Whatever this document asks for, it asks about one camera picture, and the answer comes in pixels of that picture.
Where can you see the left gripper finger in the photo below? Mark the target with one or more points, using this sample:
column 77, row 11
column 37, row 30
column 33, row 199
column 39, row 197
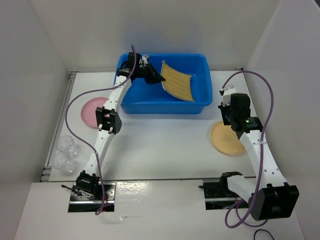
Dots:
column 153, row 79
column 152, row 70

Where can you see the clear plastic cup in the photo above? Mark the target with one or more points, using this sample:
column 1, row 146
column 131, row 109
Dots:
column 62, row 161
column 66, row 144

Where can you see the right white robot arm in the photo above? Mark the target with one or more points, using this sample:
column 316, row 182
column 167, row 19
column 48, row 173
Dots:
column 272, row 197

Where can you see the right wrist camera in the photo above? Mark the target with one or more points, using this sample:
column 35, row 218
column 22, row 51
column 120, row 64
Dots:
column 226, row 93

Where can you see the pink plastic plate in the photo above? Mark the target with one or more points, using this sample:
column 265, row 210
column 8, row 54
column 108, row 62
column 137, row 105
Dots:
column 88, row 111

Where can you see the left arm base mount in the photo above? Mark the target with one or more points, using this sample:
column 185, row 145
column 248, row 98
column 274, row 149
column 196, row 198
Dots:
column 88, row 194

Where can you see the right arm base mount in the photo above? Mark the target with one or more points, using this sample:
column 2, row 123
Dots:
column 217, row 196

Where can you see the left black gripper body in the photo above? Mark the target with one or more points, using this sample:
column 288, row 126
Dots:
column 142, row 72

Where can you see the bamboo placemat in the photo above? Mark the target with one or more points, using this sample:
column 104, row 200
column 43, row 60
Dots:
column 176, row 83

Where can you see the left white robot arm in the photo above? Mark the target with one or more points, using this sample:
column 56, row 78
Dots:
column 108, row 121

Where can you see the orange plastic plate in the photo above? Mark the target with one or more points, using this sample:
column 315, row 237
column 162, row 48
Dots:
column 225, row 140

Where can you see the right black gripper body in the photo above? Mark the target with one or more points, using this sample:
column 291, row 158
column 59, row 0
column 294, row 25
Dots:
column 227, row 113

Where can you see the blue plastic bin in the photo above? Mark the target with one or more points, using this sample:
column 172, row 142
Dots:
column 143, row 98

